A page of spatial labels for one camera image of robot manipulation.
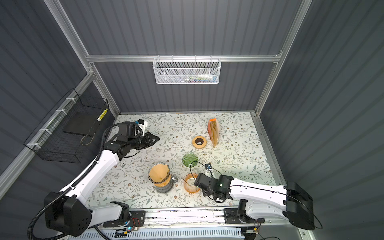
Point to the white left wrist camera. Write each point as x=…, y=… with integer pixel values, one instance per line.
x=142, y=124

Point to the black wire basket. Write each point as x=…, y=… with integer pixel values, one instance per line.
x=50, y=143

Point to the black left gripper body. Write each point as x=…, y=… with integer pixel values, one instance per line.
x=137, y=143

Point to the black pad in basket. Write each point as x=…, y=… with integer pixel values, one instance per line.
x=82, y=124

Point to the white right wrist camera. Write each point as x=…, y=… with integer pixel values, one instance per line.
x=209, y=170

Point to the clear grey glass pitcher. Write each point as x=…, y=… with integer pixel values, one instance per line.
x=168, y=186

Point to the white wire mesh basket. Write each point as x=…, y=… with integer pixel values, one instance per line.
x=187, y=71

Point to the orange glass pitcher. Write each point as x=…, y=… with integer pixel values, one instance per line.
x=189, y=181

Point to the orange coffee filter box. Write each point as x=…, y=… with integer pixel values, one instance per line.
x=213, y=130

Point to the single brown paper filter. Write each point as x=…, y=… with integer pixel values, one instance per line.
x=159, y=174

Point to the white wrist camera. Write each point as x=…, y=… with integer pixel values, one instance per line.
x=142, y=124
x=209, y=170

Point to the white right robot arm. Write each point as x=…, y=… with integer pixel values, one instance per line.
x=290, y=202

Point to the green glass dripper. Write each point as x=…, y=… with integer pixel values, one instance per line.
x=190, y=160

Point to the yellow marker in basket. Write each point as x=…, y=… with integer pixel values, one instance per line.
x=102, y=115

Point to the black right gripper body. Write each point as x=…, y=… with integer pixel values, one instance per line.
x=207, y=193

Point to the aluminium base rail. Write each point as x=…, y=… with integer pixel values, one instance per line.
x=208, y=223

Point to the clear grey glass dripper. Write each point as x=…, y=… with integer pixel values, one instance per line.
x=159, y=175

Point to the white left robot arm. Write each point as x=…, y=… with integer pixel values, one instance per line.
x=67, y=212

